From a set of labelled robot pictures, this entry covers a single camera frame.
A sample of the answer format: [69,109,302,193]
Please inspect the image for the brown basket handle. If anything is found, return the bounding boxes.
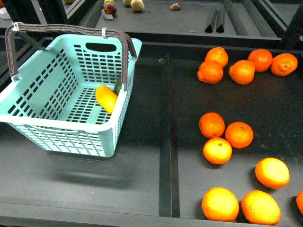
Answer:
[5,22,137,91]

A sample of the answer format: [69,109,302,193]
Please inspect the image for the light blue plastic basket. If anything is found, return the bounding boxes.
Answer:
[0,34,137,157]

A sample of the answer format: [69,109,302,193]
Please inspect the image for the orange tangerine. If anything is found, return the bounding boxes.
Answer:
[270,53,298,77]
[248,49,273,73]
[203,137,232,165]
[197,60,223,84]
[201,187,240,222]
[255,157,290,189]
[241,190,281,225]
[199,112,225,138]
[225,122,254,149]
[229,60,255,85]

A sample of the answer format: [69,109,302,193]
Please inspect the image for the green avocado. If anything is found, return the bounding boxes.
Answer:
[114,78,122,96]

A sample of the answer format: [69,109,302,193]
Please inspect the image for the orange yellow mango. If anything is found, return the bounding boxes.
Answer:
[95,85,118,114]

